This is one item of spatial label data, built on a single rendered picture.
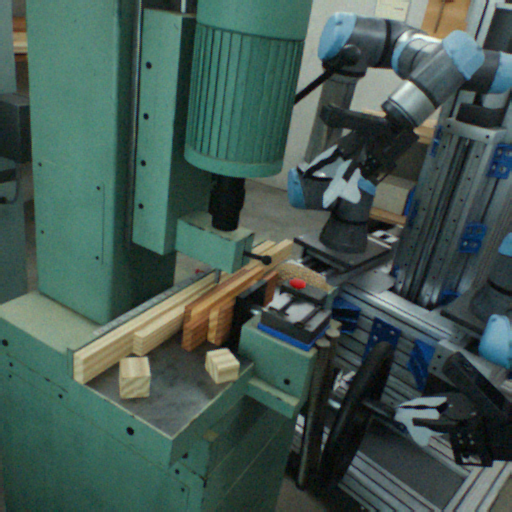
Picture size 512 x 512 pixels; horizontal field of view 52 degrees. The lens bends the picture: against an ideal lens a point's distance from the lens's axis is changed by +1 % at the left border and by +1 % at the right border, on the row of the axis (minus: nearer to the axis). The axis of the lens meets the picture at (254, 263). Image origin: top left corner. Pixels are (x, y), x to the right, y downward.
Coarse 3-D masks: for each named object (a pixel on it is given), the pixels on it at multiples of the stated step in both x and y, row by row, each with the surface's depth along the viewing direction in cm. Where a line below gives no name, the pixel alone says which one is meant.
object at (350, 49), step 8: (344, 48) 90; (352, 48) 90; (344, 56) 90; (352, 56) 90; (360, 56) 91; (336, 64) 92; (344, 64) 92; (352, 64) 91; (328, 72) 94; (320, 80) 95; (304, 88) 97; (312, 88) 96; (296, 96) 98; (304, 96) 98; (216, 176) 112
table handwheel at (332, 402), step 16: (384, 352) 92; (368, 368) 88; (384, 368) 105; (352, 384) 87; (368, 384) 87; (384, 384) 107; (336, 400) 98; (352, 400) 85; (336, 416) 86; (352, 416) 85; (368, 416) 95; (336, 432) 85; (352, 432) 94; (336, 448) 85; (352, 448) 106; (320, 464) 88; (336, 464) 87; (320, 480) 90; (336, 480) 96
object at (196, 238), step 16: (176, 224) 101; (192, 224) 99; (208, 224) 100; (176, 240) 102; (192, 240) 100; (208, 240) 98; (224, 240) 96; (240, 240) 96; (192, 256) 102; (208, 256) 100; (224, 256) 98; (240, 256) 99
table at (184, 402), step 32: (160, 352) 91; (192, 352) 92; (96, 384) 82; (160, 384) 84; (192, 384) 85; (224, 384) 86; (256, 384) 92; (96, 416) 82; (128, 416) 78; (160, 416) 78; (192, 416) 79; (288, 416) 90; (160, 448) 76
